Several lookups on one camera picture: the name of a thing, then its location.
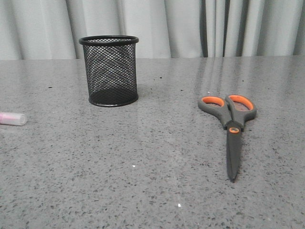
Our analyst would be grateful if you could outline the grey orange scissors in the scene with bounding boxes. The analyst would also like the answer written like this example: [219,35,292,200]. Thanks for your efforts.
[198,94,257,182]

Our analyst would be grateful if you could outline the pink highlighter pen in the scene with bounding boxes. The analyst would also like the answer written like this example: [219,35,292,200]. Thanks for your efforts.
[0,112,27,126]

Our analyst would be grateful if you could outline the black mesh pen holder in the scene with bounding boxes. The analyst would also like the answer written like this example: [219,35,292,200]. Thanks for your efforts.
[79,35,139,107]

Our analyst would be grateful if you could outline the grey curtain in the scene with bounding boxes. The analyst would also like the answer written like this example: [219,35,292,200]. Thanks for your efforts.
[0,0,305,60]

